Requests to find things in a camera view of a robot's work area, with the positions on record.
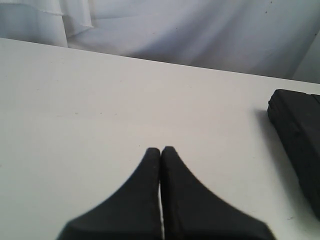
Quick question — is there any white backdrop curtain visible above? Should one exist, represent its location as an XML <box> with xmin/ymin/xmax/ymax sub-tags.
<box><xmin>0</xmin><ymin>0</ymin><xmax>320</xmax><ymax>83</ymax></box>

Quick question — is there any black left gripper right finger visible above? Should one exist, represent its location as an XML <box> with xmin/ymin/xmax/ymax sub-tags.
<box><xmin>161</xmin><ymin>146</ymin><xmax>275</xmax><ymax>240</ymax></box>

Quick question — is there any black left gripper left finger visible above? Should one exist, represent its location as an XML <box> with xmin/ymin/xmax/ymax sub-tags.
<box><xmin>58</xmin><ymin>147</ymin><xmax>160</xmax><ymax>240</ymax></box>

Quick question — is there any black plastic tool case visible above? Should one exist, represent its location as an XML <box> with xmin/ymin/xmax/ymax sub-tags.
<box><xmin>267</xmin><ymin>89</ymin><xmax>320</xmax><ymax>218</ymax></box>

